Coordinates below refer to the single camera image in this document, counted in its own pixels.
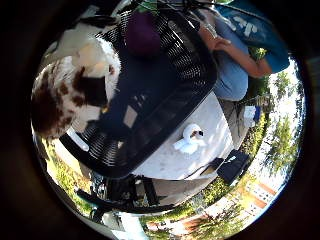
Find black cable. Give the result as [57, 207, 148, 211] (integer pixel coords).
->
[184, 163, 215, 180]

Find black folding frame stand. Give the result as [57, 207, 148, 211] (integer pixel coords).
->
[74, 173, 175, 223]

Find orange white building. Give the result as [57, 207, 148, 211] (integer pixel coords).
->
[245, 180, 278, 210]

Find person in blue shirt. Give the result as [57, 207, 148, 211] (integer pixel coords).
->
[198, 1, 291, 103]

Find white plush toy with sunglasses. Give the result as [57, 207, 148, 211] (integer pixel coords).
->
[172, 122, 208, 155]

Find purple eggplant toy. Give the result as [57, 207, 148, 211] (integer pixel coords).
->
[124, 11, 163, 60]

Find black plastic mesh basket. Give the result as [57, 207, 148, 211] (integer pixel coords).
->
[59, 7, 218, 180]

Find dark laptop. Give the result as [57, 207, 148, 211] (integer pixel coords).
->
[199, 156, 225, 178]

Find white blue box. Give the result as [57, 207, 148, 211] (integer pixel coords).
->
[243, 104, 263, 130]

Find brown spotted white plush toy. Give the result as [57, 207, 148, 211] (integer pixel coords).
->
[30, 54, 116, 140]

